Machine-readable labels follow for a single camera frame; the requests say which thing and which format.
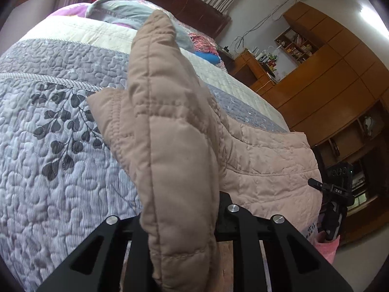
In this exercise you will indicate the assorted desk items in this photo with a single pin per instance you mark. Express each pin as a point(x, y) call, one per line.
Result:
point(267, 59)

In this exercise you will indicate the red patterned cloth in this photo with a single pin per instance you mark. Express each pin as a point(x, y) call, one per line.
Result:
point(202, 44)

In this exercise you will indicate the person's right forearm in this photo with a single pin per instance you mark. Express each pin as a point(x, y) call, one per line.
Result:
point(326, 248)

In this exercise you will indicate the ceiling light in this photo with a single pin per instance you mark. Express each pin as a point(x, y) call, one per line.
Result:
point(366, 9)

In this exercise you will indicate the beige quilted coat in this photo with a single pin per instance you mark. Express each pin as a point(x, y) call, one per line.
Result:
point(170, 158)

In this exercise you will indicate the grey patterned quilted bedspread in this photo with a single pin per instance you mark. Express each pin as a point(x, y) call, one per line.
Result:
point(45, 173)

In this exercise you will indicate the pink floral bed sheet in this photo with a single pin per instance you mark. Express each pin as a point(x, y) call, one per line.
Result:
point(73, 9)

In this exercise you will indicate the dark wooden nightstand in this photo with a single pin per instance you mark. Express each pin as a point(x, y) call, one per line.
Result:
point(226, 59)

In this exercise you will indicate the wooden wall shelf with items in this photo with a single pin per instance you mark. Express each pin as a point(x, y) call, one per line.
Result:
point(296, 46)

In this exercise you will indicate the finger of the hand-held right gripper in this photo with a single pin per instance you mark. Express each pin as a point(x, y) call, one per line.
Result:
point(319, 185)

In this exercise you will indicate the wooden open shelf unit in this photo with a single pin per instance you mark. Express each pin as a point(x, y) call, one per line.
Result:
point(364, 146)

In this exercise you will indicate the wooden desk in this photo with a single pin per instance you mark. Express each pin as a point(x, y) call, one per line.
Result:
point(252, 73)

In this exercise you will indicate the wooden wardrobe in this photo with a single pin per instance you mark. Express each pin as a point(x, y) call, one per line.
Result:
point(334, 76)

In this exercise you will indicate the dark wooden headboard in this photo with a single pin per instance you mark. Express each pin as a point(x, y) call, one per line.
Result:
point(182, 0)

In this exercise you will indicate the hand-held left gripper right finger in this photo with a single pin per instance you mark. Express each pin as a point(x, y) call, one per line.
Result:
point(247, 249)

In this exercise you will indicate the blue folded cloth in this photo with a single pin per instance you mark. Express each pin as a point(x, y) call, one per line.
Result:
point(209, 58)

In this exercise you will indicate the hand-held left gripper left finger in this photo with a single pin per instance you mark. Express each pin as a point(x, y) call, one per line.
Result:
point(138, 249)

